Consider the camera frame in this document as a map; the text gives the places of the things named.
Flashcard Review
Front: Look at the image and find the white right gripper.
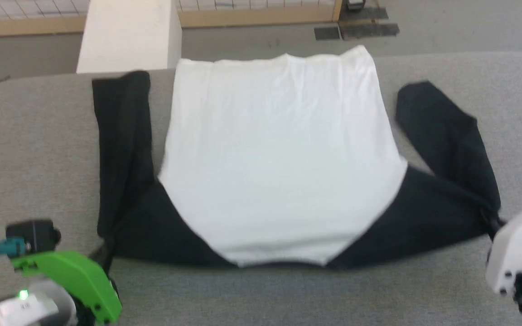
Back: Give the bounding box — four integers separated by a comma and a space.
482, 207, 522, 296

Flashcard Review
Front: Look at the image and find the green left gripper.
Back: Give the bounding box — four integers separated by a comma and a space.
10, 242, 123, 326

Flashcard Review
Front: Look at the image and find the white and black raglan shirt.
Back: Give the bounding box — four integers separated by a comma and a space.
91, 45, 507, 269

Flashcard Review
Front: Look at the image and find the white box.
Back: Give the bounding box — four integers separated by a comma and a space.
76, 0, 183, 74

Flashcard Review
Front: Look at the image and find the large black floor tape patch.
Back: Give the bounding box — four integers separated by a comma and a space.
338, 6, 400, 39

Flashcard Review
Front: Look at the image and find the small black floor tape patch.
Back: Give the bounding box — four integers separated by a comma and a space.
314, 26, 341, 42

